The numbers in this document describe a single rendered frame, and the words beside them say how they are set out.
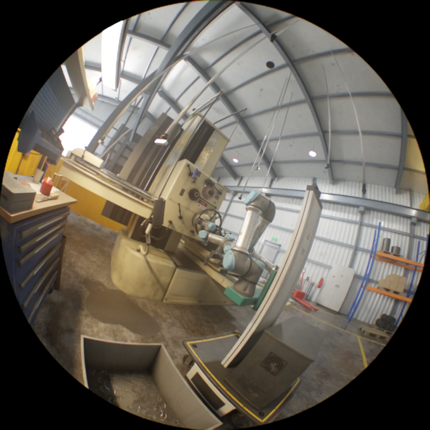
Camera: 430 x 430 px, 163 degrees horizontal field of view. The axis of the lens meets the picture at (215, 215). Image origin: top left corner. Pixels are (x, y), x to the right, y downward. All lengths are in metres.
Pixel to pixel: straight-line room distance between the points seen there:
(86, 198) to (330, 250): 9.85
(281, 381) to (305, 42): 7.87
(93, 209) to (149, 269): 2.62
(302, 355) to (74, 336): 1.51
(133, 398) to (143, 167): 2.44
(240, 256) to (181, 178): 1.23
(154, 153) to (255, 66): 6.67
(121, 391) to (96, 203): 3.81
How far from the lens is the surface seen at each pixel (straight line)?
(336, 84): 7.49
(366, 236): 8.91
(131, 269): 2.00
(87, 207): 4.18
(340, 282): 7.83
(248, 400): 1.17
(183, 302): 2.46
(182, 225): 1.86
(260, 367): 1.00
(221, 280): 2.18
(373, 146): 8.72
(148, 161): 2.38
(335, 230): 8.87
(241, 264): 0.86
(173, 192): 1.75
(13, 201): 0.72
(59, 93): 1.41
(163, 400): 1.05
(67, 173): 2.06
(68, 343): 1.45
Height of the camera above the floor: 1.22
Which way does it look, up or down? 7 degrees up
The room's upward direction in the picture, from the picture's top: 25 degrees clockwise
